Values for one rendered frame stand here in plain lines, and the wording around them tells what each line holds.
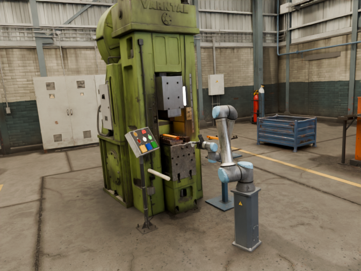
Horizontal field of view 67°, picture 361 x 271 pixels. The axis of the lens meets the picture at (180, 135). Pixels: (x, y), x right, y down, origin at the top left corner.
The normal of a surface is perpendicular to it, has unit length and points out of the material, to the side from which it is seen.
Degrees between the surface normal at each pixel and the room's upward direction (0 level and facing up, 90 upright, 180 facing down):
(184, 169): 90
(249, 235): 90
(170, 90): 90
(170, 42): 90
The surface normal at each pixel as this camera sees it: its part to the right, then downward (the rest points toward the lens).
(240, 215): -0.70, 0.17
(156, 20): 0.58, 0.11
